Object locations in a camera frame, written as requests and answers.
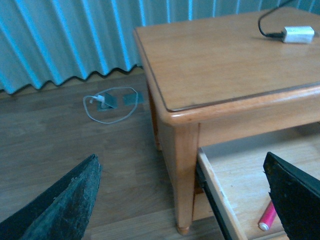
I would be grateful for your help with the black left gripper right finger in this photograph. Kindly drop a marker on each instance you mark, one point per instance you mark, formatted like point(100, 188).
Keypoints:
point(295, 195)

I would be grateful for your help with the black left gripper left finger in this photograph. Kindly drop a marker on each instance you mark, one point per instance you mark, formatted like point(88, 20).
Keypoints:
point(63, 211)

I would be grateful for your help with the pink marker white caps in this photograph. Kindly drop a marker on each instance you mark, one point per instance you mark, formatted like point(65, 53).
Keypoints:
point(267, 217)

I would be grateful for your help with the wooden drawer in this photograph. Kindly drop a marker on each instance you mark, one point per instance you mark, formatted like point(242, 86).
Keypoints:
point(234, 174)

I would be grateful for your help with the open metal floor socket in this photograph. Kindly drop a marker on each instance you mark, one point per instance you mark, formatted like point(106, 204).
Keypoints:
point(106, 102)

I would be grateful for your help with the closed metal floor plate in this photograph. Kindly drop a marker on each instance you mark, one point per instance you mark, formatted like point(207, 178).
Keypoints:
point(133, 98)

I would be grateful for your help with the wooden nightstand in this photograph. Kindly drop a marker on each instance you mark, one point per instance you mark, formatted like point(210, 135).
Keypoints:
point(216, 80)

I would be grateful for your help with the white charger adapter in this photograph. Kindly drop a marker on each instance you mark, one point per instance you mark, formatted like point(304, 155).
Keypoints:
point(298, 34)

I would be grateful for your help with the light grey curtain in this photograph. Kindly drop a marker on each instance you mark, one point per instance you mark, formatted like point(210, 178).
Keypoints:
point(52, 41)

